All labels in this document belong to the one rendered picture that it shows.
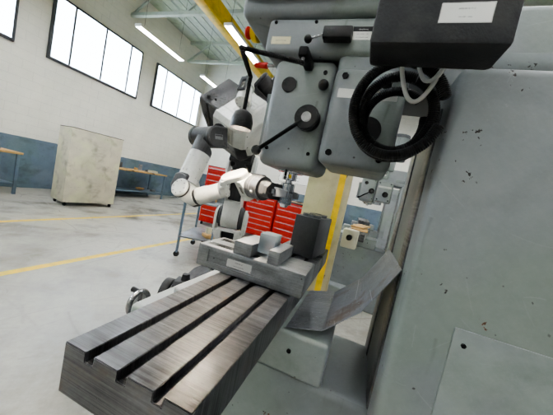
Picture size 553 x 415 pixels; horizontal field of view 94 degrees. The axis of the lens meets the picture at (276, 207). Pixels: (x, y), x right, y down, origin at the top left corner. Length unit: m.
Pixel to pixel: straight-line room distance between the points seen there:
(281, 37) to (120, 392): 0.87
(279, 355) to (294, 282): 0.20
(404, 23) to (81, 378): 0.73
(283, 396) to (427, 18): 0.89
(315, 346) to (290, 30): 0.87
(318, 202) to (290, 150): 1.84
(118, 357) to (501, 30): 0.73
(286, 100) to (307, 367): 0.74
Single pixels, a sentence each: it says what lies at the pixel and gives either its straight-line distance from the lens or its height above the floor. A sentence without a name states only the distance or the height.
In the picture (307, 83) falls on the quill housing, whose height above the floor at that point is 1.56.
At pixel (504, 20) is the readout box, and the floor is 1.55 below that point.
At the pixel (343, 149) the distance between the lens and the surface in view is 0.72.
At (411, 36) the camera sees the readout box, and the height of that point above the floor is 1.52.
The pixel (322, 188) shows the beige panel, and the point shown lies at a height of 1.33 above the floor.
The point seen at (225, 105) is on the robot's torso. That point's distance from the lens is 1.32.
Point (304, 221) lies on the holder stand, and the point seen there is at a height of 1.12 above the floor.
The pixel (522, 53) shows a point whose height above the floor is 1.65.
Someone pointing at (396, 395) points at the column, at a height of 0.87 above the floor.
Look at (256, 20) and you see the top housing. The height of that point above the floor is 1.73.
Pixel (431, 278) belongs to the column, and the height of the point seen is 1.13.
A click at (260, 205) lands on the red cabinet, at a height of 0.78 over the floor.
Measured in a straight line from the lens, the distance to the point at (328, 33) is 0.81.
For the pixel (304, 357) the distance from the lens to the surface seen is 0.78.
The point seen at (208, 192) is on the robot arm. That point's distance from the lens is 1.06.
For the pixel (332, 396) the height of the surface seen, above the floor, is 0.75.
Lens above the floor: 1.25
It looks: 4 degrees down
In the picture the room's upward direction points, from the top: 12 degrees clockwise
